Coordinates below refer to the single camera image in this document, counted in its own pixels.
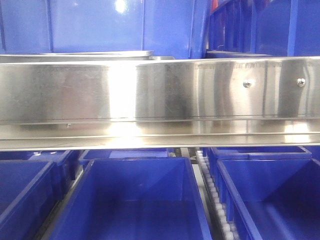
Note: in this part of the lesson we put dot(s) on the silver metal tray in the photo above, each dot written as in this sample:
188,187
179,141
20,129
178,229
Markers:
126,55

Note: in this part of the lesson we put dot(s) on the rear right lower blue bin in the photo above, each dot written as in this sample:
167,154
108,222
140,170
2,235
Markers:
253,153

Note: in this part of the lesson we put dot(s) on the large blue bin left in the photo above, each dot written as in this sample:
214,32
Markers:
175,28

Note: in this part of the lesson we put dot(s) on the lower stacked blue bin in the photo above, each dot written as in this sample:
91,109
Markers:
271,27

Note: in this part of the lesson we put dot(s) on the lower roller track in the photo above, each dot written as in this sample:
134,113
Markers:
220,228

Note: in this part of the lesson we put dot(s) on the lower far left blue bin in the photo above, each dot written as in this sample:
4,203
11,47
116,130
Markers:
26,198

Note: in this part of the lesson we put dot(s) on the rail screw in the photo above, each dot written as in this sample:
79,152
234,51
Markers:
247,83
301,82

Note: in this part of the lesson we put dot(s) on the steel shelf front rail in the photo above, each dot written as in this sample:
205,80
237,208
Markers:
159,103

